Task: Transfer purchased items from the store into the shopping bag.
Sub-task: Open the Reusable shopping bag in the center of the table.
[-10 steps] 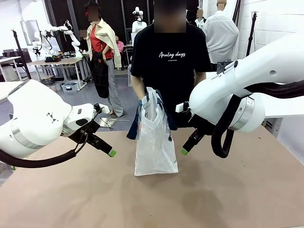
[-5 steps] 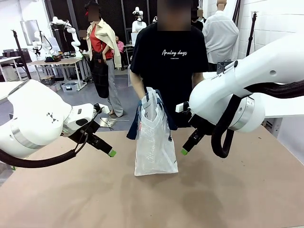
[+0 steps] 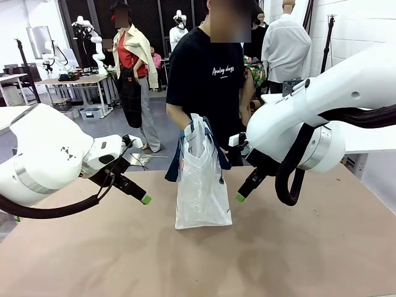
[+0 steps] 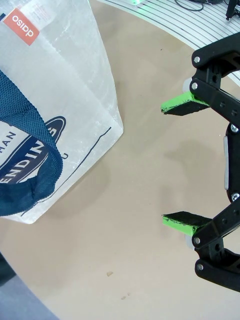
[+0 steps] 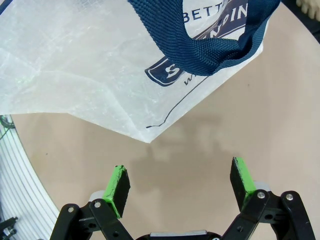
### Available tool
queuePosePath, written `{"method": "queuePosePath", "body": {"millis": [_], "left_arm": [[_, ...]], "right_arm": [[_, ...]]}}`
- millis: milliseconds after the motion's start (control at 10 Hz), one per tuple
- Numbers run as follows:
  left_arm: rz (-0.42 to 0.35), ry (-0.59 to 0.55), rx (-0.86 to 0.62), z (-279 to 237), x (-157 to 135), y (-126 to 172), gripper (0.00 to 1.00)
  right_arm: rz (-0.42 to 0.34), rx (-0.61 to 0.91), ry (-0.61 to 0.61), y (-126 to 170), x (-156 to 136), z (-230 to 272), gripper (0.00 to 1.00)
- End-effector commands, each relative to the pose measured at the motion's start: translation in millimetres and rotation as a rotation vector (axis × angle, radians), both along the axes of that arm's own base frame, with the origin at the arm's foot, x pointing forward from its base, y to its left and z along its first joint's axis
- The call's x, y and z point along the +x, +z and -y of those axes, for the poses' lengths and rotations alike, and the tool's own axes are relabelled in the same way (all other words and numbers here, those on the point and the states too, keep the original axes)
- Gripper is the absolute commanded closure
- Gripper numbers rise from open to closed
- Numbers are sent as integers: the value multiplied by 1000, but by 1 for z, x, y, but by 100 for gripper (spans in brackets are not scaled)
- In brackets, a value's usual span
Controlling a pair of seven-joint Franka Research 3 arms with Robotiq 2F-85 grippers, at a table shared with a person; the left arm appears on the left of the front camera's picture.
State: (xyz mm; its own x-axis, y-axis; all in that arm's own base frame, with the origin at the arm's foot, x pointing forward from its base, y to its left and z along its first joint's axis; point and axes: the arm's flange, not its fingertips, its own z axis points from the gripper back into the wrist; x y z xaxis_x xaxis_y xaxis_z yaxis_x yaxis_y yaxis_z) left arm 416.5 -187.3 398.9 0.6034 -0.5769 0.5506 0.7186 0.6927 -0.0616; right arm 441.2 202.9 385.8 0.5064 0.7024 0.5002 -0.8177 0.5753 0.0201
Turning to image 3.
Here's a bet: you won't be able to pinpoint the person in black t-shirt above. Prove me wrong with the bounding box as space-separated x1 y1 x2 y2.
166 0 253 168

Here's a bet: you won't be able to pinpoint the black tripod stand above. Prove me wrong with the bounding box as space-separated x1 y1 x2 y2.
14 38 43 106

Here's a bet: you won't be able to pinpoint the wood-top workbench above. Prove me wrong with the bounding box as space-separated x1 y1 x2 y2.
35 75 109 118

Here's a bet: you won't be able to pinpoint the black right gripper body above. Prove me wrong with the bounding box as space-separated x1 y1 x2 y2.
246 147 281 178

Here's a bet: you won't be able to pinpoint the person's left forearm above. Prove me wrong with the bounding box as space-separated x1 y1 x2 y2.
239 88 254 127

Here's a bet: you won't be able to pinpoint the black storage bin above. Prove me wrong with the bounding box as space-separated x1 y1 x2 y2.
51 98 74 112

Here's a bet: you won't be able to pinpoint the white storage box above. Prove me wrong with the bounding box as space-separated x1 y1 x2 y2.
342 153 369 181

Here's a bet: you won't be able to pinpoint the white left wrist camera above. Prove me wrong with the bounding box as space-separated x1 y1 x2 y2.
121 134 144 150

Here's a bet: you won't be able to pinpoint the clear storage bin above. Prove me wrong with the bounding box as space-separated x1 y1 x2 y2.
60 107 80 121

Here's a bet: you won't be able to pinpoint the person's right forearm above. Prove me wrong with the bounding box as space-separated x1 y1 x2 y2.
166 103 192 130

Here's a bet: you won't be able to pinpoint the background person in black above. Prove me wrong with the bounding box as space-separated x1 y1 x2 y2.
103 38 114 67

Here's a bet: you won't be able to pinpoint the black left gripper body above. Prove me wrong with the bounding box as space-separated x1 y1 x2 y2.
82 154 131 188

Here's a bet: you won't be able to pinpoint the mannequin in black dress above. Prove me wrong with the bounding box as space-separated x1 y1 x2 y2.
244 12 269 59

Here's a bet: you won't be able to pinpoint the grey rectangular panel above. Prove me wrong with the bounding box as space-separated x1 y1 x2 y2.
26 26 53 59

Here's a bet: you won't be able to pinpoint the tall black tripod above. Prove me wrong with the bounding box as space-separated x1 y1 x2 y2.
319 14 338 75

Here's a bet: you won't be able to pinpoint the white storage bin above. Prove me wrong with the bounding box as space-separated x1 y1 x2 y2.
79 106 105 121

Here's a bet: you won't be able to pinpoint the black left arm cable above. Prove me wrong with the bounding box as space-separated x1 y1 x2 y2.
0 140 137 220

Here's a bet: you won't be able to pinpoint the mannequin in white shirt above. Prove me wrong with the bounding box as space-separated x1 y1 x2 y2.
261 0 312 93

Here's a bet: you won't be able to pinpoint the mannequin beige jacket red shirt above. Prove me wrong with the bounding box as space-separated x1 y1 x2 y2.
111 0 161 154

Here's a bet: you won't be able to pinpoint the seated person in pink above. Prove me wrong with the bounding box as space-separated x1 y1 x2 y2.
150 46 163 92

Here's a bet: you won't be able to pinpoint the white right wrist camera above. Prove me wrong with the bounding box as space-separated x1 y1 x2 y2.
228 132 249 149

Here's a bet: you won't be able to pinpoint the metal mannequin base plate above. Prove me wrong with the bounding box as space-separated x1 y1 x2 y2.
129 151 170 170

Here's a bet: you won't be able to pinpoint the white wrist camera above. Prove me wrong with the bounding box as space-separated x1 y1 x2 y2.
228 132 249 149
121 134 144 150

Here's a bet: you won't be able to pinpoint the clear plastic bag navy handles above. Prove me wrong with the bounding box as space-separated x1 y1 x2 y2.
164 113 233 230

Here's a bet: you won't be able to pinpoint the floral fabric garment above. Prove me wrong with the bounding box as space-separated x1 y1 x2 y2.
243 55 267 89

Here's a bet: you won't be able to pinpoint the white side table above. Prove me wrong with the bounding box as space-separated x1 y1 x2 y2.
342 122 396 155

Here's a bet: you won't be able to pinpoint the white desk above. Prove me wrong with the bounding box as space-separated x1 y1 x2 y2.
0 73 30 106

